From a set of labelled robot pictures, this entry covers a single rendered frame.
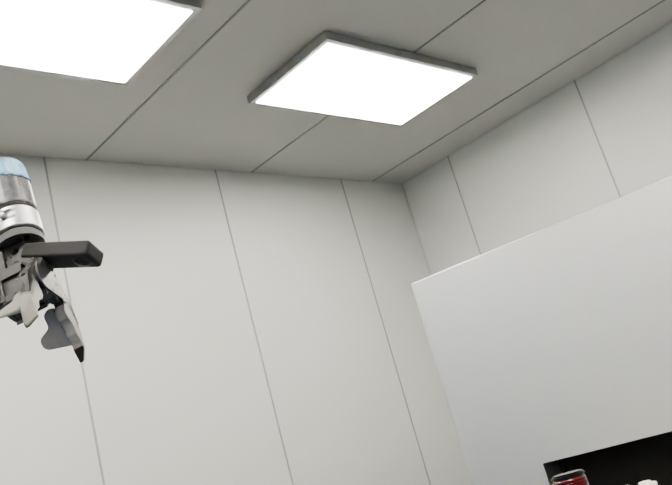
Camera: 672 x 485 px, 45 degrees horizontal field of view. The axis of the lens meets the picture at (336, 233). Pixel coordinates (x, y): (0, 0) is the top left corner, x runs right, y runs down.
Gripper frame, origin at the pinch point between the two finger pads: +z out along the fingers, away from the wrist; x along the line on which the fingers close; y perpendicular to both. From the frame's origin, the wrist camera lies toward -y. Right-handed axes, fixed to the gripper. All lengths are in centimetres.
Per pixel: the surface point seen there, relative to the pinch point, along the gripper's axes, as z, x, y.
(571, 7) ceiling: -208, -260, -217
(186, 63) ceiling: -228, -188, -18
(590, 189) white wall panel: -165, -391, -210
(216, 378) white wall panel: -135, -325, 53
